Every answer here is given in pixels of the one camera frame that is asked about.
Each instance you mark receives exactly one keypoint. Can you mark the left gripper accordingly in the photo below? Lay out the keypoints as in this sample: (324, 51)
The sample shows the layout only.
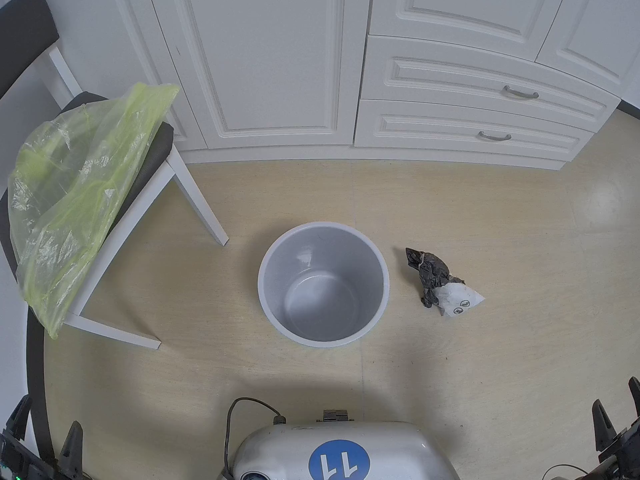
(20, 460)

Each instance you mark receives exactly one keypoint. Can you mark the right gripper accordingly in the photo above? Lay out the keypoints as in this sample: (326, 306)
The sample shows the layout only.
(625, 445)

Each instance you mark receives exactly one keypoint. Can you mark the white printed paper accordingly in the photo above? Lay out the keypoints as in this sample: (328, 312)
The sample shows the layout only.
(462, 298)

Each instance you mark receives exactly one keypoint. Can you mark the black plastic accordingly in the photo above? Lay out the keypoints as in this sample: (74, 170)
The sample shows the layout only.
(432, 270)

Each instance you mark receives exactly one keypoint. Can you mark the yellow-green plastic bag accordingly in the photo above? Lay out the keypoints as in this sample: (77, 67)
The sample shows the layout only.
(75, 178)

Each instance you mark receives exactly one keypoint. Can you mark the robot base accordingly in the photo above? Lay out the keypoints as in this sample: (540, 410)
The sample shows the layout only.
(400, 448)

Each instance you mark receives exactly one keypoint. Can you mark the white trash bin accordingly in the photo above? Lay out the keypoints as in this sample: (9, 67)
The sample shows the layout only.
(320, 288)

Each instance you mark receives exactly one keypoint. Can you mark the white chair dark grey seat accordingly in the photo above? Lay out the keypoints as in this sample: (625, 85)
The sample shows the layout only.
(30, 23)

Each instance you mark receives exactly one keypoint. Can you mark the white wardrobe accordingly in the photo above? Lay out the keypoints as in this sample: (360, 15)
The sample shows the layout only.
(275, 43)

